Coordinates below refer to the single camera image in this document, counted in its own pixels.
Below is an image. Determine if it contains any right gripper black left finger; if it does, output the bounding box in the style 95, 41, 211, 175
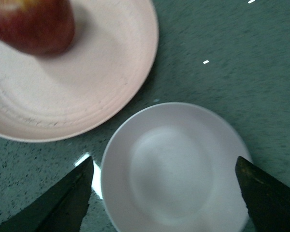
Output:
0, 157, 94, 232

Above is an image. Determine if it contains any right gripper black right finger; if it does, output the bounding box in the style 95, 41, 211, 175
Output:
235, 156, 290, 232

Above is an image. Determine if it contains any red apple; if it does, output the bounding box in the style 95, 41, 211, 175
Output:
0, 0, 75, 56

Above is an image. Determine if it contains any light pink bowl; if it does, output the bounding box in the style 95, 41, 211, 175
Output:
101, 102, 251, 232

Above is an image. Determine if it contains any pink plate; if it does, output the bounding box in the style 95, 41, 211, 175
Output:
0, 0, 159, 143

